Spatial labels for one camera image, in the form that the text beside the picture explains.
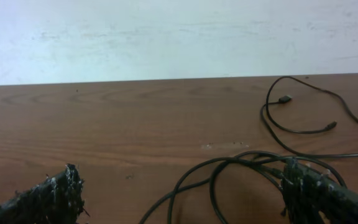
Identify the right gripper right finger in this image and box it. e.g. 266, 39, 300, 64
282, 159, 358, 224

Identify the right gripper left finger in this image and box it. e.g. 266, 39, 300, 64
0, 164, 86, 224

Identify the black USB cable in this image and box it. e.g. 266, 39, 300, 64
138, 150, 347, 224
259, 75, 358, 159

